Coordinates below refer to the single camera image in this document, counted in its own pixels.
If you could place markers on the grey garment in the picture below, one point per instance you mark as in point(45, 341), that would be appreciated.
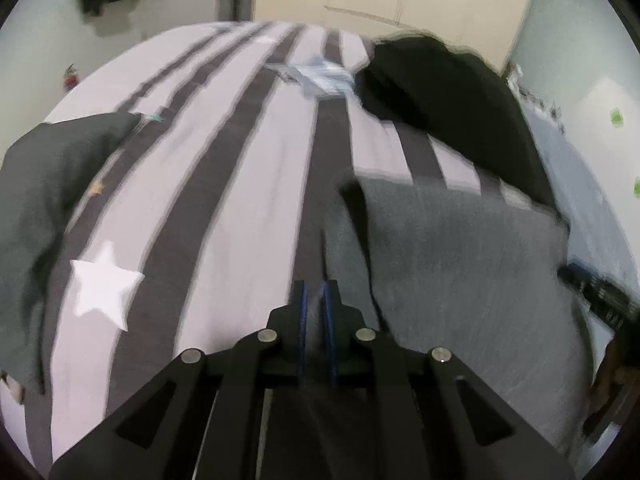
point(465, 280)

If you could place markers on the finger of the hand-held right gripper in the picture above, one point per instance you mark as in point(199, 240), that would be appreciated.
point(595, 290)
point(605, 422)

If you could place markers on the white bed headboard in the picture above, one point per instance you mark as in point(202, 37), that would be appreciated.
point(610, 150)

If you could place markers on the red fire extinguisher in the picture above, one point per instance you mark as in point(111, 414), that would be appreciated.
point(71, 79)

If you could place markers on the folded dark grey cloth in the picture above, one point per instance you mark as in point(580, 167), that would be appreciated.
point(45, 195)

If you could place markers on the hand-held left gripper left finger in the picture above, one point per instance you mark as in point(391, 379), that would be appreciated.
point(301, 335)

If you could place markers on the black garment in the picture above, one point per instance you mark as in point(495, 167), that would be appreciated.
point(450, 105)

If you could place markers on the green apple sticker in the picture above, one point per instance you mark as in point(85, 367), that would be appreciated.
point(637, 186)
point(616, 117)

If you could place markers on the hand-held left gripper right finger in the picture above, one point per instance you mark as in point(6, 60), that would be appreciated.
point(330, 335)

